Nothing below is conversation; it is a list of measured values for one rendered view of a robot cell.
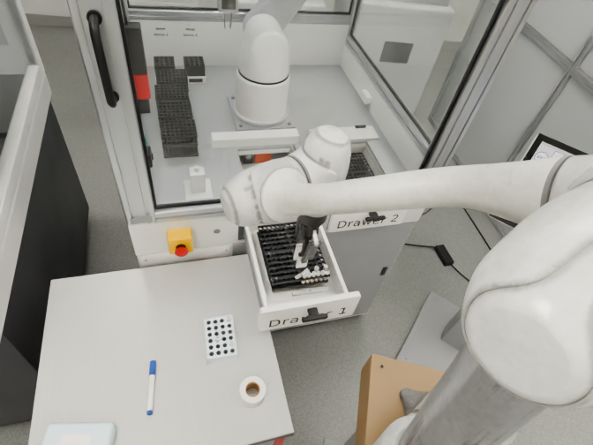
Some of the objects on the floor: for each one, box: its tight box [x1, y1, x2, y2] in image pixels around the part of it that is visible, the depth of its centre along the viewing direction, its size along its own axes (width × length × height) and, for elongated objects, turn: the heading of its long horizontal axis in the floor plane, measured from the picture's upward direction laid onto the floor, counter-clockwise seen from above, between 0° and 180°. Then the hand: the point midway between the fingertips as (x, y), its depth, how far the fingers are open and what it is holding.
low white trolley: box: [28, 254, 295, 445], centre depth 142 cm, size 58×62×76 cm
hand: (301, 255), depth 111 cm, fingers closed
